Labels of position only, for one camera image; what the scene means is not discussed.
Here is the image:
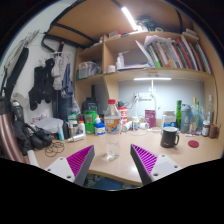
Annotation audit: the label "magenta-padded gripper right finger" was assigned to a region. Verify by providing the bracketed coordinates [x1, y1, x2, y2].
[130, 143, 184, 186]

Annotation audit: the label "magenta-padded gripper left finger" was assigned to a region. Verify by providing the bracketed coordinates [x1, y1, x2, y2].
[44, 144, 96, 188]

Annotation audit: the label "clear red-capped drink bottle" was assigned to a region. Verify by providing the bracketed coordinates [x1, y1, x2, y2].
[104, 98, 122, 161]

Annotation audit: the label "black mug white inside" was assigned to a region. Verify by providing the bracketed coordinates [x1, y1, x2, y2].
[159, 126, 181, 149]

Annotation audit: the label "white tube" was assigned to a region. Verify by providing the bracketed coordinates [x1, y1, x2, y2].
[67, 132, 87, 143]

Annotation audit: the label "flat round red coaster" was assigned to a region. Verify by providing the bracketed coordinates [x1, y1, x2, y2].
[187, 139, 200, 149]

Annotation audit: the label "black bag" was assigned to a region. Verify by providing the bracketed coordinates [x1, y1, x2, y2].
[13, 120, 53, 151]

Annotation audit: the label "magenta pouch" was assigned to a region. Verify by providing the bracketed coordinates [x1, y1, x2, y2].
[144, 109, 157, 129]

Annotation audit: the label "small white labelled bottle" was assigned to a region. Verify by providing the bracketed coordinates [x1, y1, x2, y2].
[131, 116, 140, 132]

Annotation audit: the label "grey shaker bottle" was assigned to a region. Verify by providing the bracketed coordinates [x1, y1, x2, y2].
[180, 103, 192, 134]

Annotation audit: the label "dark green tall bottle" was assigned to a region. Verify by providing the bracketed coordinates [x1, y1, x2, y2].
[175, 99, 183, 130]

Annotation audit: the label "green plastic container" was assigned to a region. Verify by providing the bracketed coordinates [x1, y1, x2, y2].
[83, 110, 98, 135]

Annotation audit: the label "brown jar white lid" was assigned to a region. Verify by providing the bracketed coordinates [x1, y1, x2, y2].
[201, 119, 212, 137]

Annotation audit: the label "white bottle blue label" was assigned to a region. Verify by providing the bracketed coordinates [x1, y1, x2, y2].
[94, 115, 106, 136]

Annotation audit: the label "yellow-capped glass bottle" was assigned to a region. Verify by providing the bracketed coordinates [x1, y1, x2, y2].
[190, 96, 198, 133]

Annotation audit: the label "brown mug with spoon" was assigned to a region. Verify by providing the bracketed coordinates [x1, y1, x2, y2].
[208, 123, 222, 140]

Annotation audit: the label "red and white can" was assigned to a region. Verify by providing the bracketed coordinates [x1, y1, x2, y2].
[117, 106, 129, 125]

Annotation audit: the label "clear glass bottle white cap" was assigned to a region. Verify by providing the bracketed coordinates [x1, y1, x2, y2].
[206, 94, 215, 125]

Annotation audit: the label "hanging dark clothes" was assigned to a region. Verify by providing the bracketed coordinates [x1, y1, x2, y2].
[28, 54, 76, 113]

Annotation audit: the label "wooden shelf unit with books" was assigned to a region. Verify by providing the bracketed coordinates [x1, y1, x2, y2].
[73, 29, 219, 134]

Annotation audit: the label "ceiling light bar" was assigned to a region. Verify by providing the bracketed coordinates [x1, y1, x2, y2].
[121, 6, 138, 32]

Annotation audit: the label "pink ribbed hose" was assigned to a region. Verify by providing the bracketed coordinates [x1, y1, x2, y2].
[0, 96, 26, 164]

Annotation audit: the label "white wall power socket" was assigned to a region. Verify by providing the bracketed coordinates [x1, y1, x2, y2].
[134, 92, 153, 101]

